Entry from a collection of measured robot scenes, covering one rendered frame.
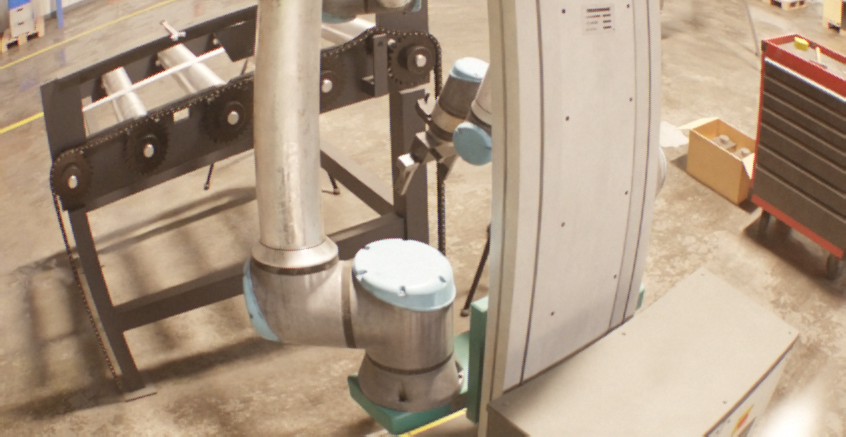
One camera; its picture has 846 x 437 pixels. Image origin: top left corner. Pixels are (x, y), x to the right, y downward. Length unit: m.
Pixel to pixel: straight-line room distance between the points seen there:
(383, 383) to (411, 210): 1.28
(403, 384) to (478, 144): 0.54
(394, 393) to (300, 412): 1.01
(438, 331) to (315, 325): 0.19
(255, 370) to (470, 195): 1.38
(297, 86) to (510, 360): 0.53
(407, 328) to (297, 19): 0.50
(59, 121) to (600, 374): 1.53
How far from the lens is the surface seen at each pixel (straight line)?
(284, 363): 2.53
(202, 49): 3.08
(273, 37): 1.18
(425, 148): 1.85
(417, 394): 1.34
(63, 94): 1.99
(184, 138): 2.13
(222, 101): 2.08
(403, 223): 2.58
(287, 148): 1.20
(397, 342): 1.27
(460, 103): 1.79
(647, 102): 1.25
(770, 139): 3.09
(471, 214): 3.26
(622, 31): 1.16
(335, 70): 2.22
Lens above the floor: 1.63
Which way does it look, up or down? 28 degrees down
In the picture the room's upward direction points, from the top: 2 degrees counter-clockwise
